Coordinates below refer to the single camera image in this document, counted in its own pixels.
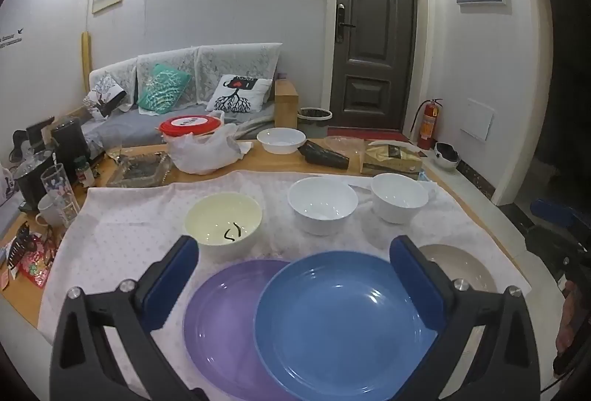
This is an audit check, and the glass lidded pot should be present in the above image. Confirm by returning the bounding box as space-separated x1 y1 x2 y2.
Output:
14 149 56 205

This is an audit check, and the white mug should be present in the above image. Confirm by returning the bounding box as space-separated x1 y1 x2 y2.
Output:
36 195 65 229

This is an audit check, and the blue plate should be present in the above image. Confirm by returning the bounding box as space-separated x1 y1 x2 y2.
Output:
254 250 439 401

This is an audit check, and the green capped spice bottle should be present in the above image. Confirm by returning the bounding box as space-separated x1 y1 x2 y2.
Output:
74 156 93 188

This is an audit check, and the white plastic bag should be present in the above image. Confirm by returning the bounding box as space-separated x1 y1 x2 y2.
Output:
165 124 254 175

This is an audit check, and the black pouch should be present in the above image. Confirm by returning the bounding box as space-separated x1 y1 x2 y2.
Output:
298 140 350 169

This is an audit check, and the white pink printed cloth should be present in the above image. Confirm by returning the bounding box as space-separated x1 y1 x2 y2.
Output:
37 170 532 401

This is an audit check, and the wooden side table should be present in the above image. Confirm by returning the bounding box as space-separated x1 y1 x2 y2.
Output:
274 78 299 128

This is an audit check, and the teal leaf print cushion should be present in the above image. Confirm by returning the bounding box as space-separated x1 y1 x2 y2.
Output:
137 64 191 114

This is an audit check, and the trash bin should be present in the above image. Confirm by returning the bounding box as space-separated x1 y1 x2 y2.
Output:
297 107 332 138

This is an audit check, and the red lidded container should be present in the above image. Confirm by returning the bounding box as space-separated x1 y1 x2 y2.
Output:
159 115 225 138

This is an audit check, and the black and white cushion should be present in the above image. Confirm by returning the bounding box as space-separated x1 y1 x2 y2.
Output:
83 72 127 118

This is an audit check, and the clear plastic container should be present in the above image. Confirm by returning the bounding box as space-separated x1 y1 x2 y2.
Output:
323 136 365 173

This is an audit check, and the tall printed drinking glass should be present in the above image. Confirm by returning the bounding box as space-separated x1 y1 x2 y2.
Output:
41 163 79 226

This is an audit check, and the black hair clip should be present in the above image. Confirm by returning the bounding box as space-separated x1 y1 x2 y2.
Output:
7 221 40 268

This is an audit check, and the grey sofa with lace cover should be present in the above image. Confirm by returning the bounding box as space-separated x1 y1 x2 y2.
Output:
69 42 289 148

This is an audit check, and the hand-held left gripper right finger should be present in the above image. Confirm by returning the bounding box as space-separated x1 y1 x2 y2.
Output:
383 235 541 401

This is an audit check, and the red doormat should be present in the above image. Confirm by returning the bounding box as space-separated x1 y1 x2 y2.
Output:
328 128 411 143

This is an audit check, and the beige plate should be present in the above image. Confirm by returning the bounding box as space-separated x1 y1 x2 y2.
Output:
416 244 498 293

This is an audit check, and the purple plate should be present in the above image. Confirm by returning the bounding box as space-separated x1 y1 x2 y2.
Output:
183 259 301 401

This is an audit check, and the glass ashtray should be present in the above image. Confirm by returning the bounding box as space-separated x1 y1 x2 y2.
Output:
106 153 172 188

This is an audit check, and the red fire extinguisher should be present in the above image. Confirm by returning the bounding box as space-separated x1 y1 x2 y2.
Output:
411 99 443 140

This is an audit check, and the door handle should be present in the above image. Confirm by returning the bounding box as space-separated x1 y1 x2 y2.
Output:
335 4 356 44

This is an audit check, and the white wall panel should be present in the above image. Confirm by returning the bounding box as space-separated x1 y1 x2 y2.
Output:
459 97 494 141

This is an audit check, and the dark brown door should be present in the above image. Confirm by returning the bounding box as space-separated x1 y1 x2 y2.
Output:
329 0 419 131

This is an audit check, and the red snack packet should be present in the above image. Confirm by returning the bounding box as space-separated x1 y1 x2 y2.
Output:
18 244 56 288

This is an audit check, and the small white bowl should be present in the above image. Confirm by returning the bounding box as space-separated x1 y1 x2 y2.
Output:
257 128 306 155

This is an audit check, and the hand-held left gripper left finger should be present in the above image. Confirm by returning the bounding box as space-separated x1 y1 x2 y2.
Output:
48 235 208 401

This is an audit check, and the yellow upright board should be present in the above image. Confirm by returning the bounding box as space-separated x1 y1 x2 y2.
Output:
81 32 93 92

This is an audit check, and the large white bowl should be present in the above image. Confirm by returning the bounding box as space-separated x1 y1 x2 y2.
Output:
370 173 430 225
287 177 359 236

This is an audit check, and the gold box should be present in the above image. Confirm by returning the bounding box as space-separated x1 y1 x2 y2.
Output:
360 141 423 178

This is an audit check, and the white tree print cushion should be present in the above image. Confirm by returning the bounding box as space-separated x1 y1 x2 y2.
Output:
205 75 273 113

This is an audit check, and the cream bowl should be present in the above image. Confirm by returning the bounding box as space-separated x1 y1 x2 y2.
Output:
185 192 263 264

